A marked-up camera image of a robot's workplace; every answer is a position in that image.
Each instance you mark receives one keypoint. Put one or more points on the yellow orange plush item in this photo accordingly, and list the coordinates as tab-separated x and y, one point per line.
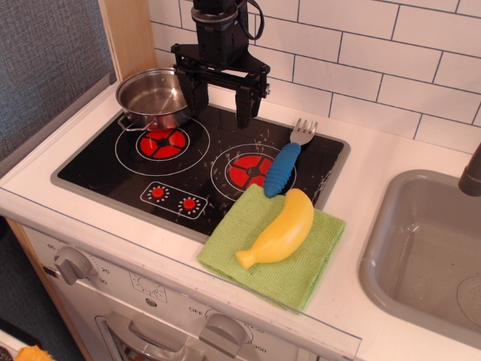
32	353

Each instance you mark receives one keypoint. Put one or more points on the grey timer knob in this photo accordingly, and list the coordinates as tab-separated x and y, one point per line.
72	265

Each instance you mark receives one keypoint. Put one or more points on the wooden side panel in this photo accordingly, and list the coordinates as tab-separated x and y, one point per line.
130	36

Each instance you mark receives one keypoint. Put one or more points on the oven door handle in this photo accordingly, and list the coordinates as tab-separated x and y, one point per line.
148	339

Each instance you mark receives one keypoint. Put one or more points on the grey oven knob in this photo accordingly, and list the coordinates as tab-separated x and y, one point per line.
224	334

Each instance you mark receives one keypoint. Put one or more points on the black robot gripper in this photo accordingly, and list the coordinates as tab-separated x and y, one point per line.
221	57

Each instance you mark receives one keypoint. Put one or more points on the blue handled toy fork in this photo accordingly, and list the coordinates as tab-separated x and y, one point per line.
281	168

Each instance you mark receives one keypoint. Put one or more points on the green microfibre cloth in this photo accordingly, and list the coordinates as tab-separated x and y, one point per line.
289	283

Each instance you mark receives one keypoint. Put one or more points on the grey plastic sink basin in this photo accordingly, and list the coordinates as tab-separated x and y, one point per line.
422	260

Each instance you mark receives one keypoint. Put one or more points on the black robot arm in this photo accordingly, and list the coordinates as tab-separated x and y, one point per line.
250	8

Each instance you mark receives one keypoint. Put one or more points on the yellow plastic banana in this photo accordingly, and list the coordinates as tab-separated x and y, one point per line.
284	235

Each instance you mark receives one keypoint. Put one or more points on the black toy stove top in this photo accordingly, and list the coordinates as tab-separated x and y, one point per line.
184	180

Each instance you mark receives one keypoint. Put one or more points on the grey faucet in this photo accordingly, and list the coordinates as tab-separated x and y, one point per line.
470	181

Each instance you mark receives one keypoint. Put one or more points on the stainless steel pot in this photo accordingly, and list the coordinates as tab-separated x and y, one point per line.
152	100

